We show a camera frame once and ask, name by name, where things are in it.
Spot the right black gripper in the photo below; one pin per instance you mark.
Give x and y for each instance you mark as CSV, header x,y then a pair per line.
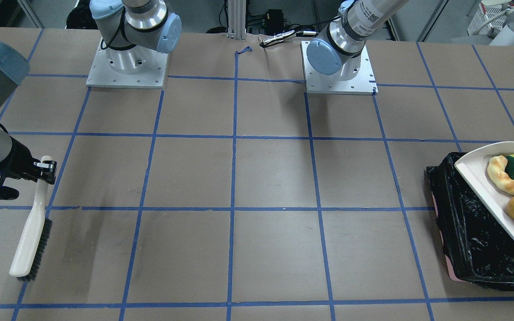
x,y
17,162

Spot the beige hand brush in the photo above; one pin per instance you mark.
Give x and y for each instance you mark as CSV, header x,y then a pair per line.
x,y
36,231

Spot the beige plastic dustpan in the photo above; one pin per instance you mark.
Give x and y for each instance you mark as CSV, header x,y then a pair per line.
x,y
473,168

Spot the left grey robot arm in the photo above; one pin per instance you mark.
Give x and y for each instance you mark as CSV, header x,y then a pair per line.
x,y
344,38

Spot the bin with black bag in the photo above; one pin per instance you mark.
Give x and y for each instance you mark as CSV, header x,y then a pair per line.
x,y
476,247

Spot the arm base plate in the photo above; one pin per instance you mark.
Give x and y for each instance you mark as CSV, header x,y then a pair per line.
x,y
355,77
136,68

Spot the aluminium frame post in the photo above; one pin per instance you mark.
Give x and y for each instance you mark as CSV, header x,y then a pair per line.
x,y
236,19

